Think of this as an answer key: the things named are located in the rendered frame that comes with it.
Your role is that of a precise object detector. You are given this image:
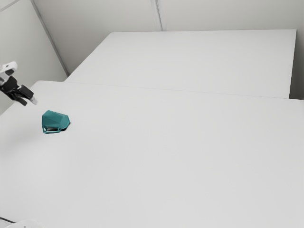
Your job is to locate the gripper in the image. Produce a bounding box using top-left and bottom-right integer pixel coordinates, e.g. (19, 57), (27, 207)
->
(0, 76), (38, 107)

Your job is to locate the teal faceted mug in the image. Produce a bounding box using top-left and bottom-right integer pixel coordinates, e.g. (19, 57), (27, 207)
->
(41, 109), (71, 135)

